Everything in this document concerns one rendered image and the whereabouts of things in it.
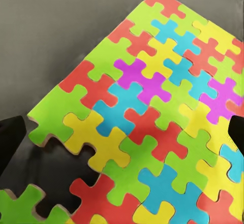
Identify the jigsaw puzzle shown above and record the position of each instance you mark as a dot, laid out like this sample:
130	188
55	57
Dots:
154	100

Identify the desk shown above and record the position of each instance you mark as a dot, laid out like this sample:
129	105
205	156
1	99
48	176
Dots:
41	43

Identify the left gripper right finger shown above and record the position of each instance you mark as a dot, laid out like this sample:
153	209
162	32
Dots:
236	131

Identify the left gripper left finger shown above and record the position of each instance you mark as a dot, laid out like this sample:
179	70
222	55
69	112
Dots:
12	133

